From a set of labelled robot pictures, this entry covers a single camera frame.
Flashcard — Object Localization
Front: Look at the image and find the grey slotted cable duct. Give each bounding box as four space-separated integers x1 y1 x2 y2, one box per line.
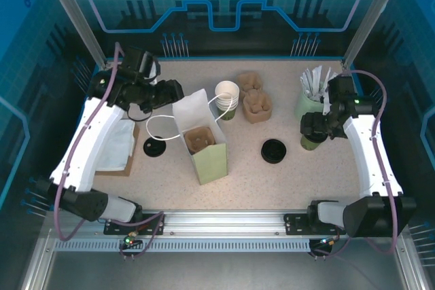
53 239 312 253

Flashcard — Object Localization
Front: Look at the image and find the stack of white napkins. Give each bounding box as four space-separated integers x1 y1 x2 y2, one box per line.
97 118 136 171

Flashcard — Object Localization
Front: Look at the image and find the brown pulp cup carrier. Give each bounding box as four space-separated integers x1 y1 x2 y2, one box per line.
183 126 215 156

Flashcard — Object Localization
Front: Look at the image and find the black plastic cup lid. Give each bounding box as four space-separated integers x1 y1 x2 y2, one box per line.
142 136 167 158

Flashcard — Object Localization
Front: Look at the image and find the aluminium side frame bar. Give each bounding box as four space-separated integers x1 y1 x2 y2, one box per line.
396 235 430 290
20 232 57 290

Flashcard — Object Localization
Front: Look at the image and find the green paper coffee cup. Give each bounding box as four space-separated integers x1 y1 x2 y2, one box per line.
300 135 327 151

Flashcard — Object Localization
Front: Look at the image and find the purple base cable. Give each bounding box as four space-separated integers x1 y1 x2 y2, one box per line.
311 227 353 260
108 209 166 260

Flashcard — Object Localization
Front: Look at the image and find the white green paper gift bag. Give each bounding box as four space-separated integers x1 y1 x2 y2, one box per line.
145 88 239 186

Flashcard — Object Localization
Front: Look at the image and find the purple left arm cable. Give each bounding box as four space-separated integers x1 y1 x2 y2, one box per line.
53 41 125 242

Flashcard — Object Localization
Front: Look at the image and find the aluminium upright frame post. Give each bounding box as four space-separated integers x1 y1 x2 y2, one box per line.
341 0 413 69
37 0 110 69

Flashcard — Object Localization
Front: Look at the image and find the light green holder cup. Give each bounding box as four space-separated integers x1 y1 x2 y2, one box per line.
294 91 327 123

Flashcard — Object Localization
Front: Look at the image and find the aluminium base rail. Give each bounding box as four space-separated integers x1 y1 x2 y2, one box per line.
139 209 407 240

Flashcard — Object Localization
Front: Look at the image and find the stack of black cup lids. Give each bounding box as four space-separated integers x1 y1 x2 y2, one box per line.
260 139 288 165

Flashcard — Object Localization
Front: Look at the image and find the thin black left gripper cable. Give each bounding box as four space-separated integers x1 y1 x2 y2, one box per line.
127 103 153 123

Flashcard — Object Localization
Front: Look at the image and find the stack of brown pulp carriers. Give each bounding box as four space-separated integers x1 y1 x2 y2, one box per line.
237 71 273 124

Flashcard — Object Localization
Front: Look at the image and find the stack of green paper cups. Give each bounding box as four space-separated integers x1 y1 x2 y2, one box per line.
214 80 241 122

